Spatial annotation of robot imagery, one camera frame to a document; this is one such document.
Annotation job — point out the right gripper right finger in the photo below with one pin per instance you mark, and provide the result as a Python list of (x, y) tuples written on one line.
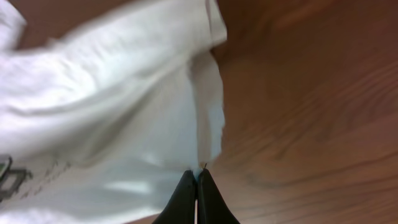
[(212, 208)]

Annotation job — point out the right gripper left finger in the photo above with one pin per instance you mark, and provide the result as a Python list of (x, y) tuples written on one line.
[(181, 207)]

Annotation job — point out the white graphic t-shirt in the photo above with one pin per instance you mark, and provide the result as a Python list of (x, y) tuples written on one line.
[(99, 126)]

